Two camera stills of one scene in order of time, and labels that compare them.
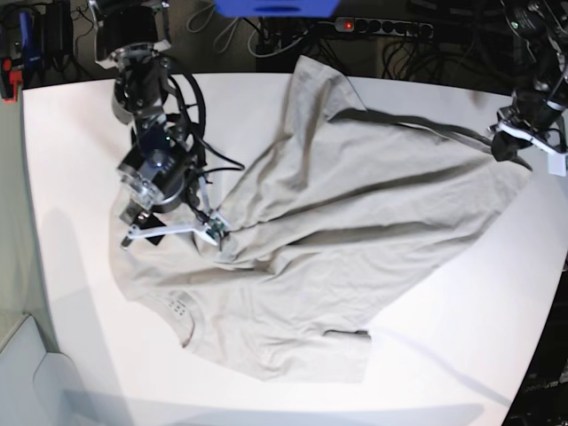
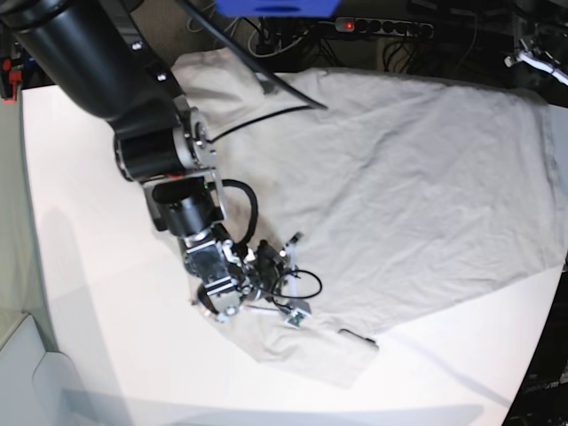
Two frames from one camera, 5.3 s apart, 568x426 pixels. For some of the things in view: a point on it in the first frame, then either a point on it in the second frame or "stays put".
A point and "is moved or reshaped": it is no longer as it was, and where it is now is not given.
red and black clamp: x=9 y=81 stays put
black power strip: x=388 y=27 stays put
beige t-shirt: x=342 y=205 is moved or reshaped
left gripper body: x=158 y=179 to x=230 y=279
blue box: x=277 y=9 stays put
